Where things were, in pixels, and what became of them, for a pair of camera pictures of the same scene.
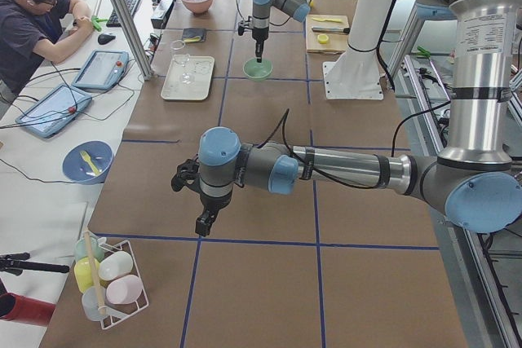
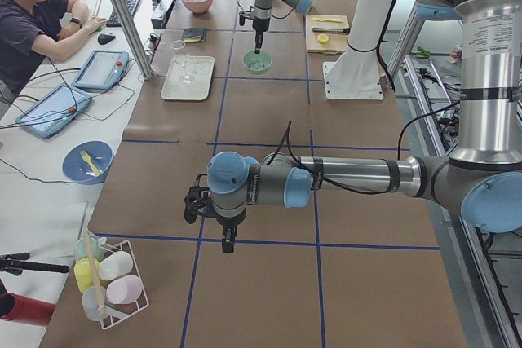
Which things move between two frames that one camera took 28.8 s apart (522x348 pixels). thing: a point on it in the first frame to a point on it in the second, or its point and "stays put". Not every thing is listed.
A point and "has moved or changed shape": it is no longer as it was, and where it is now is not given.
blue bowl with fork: x=87 y=161 stays put
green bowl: x=258 y=71 has moved or changed shape
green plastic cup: x=81 y=250 stays put
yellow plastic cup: x=82 y=273 stays put
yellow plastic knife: x=335 y=20 stays put
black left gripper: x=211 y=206 to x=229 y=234
